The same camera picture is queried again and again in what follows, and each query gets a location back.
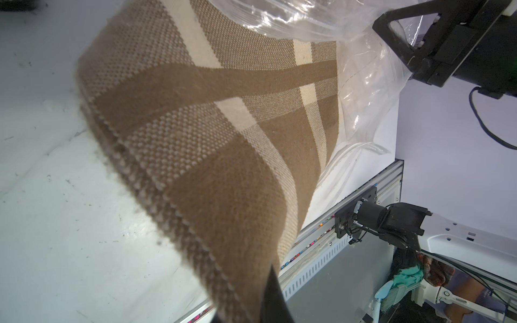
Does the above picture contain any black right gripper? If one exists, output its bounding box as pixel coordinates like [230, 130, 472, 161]
[372, 1, 516, 97]

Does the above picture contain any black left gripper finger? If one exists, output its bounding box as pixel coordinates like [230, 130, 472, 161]
[260, 266, 294, 323]

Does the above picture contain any clear plastic vacuum bag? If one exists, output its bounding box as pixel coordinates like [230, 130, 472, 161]
[212, 1, 414, 154]

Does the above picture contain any brown beige plaid scarf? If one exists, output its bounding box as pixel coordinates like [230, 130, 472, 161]
[77, 1, 339, 322]

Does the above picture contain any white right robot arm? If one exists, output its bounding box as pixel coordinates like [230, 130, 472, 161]
[372, 1, 516, 282]

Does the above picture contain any person in background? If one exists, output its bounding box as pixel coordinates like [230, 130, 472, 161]
[373, 245, 517, 323]

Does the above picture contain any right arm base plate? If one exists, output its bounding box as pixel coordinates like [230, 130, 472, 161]
[334, 186, 377, 239]

